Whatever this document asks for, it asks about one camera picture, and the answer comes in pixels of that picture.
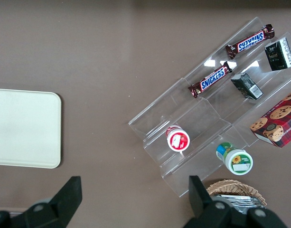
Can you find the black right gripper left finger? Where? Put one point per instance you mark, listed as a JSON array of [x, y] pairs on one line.
[[62, 204]]

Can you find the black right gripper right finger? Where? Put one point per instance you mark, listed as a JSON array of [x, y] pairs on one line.
[[207, 209]]

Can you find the woven wicker basket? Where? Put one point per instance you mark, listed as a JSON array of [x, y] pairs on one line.
[[233, 188]]

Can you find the foil wrapped sandwich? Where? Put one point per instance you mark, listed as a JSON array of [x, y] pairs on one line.
[[240, 201]]

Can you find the cream plastic tray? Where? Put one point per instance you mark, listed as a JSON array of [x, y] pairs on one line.
[[24, 129]]

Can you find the green lidded sunflower cup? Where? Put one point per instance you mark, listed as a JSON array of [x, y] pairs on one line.
[[235, 159]]

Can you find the red lidded yogurt cup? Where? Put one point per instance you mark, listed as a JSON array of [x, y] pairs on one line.
[[178, 139]]

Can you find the clear acrylic tiered shelf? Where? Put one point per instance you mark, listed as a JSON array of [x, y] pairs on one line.
[[199, 114]]

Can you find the red plaid cookie box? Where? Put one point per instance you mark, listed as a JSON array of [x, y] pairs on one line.
[[277, 120]]

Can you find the Snickers chocolate bar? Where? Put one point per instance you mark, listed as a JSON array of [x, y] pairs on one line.
[[250, 40], [210, 79]]

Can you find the small dark green carton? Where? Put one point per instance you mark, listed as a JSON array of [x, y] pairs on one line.
[[246, 85]]

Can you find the large dark green carton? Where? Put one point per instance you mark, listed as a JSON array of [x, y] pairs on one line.
[[279, 55]]

